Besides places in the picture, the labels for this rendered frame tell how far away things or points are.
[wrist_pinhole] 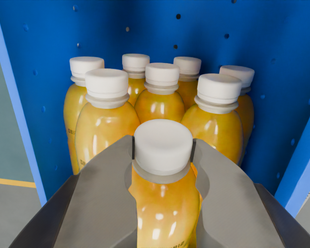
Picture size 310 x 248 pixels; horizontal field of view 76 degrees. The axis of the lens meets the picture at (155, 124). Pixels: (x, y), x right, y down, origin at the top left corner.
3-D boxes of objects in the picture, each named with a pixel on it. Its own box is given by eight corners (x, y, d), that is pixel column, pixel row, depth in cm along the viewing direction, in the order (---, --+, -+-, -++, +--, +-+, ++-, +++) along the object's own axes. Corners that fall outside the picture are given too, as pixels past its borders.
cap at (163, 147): (126, 145, 15) (125, 126, 14) (172, 134, 16) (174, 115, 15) (146, 187, 12) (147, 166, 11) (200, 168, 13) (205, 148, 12)
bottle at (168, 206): (115, 247, 26) (99, 136, 15) (163, 225, 29) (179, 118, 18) (133, 314, 21) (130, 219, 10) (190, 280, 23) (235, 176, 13)
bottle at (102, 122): (111, 193, 32) (106, 77, 23) (149, 214, 29) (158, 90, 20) (75, 227, 26) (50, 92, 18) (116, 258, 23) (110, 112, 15)
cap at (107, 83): (107, 85, 21) (106, 68, 21) (136, 93, 20) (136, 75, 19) (77, 94, 18) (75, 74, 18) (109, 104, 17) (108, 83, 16)
